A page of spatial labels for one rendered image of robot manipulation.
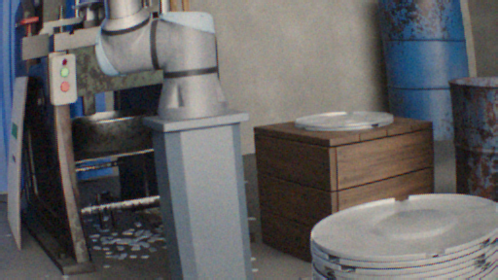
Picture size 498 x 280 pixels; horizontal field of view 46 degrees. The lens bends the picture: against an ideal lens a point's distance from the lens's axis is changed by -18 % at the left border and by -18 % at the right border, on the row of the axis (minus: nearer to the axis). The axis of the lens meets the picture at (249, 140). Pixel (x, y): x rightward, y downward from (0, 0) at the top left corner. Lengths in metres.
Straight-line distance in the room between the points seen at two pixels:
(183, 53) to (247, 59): 2.32
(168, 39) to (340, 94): 2.73
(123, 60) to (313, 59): 2.60
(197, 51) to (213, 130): 0.17
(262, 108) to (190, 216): 2.39
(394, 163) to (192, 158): 0.62
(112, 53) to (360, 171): 0.70
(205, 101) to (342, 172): 0.45
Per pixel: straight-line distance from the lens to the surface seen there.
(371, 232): 0.87
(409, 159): 1.85
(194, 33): 1.43
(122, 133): 2.05
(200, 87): 1.43
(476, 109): 1.55
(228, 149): 1.44
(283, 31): 3.86
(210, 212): 1.45
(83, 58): 1.92
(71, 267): 1.89
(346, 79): 4.12
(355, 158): 1.73
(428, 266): 0.75
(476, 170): 1.58
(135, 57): 1.45
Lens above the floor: 0.60
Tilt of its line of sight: 8 degrees down
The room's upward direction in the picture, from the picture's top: 5 degrees counter-clockwise
